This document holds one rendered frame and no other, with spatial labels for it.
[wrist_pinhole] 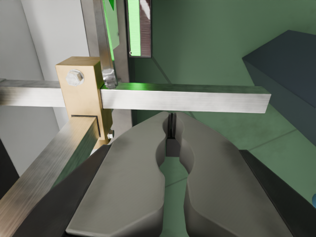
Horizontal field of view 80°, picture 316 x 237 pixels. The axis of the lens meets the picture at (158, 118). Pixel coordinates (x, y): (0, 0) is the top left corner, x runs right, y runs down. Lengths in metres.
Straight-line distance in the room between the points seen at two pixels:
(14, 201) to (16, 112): 0.32
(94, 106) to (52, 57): 0.29
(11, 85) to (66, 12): 0.24
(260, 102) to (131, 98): 0.18
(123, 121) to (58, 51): 0.23
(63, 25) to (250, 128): 1.22
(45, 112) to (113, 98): 0.34
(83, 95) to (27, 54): 0.29
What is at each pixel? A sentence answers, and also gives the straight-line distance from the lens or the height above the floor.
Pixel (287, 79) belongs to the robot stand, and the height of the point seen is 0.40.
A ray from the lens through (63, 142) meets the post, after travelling 0.25.
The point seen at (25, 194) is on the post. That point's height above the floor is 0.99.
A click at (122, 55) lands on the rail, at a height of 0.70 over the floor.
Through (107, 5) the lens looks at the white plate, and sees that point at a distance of 0.34.
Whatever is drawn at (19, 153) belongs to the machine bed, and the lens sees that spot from 0.52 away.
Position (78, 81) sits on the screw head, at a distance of 0.26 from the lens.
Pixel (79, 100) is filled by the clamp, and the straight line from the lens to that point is 0.28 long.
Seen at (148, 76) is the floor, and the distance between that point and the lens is 1.15.
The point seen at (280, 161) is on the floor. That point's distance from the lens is 1.70.
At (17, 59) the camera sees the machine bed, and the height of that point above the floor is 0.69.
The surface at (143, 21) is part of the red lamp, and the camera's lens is 0.39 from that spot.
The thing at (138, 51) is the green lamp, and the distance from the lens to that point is 0.40.
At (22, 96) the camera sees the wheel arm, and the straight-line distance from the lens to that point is 0.33.
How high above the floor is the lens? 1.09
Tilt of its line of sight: 59 degrees down
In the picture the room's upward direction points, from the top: 176 degrees counter-clockwise
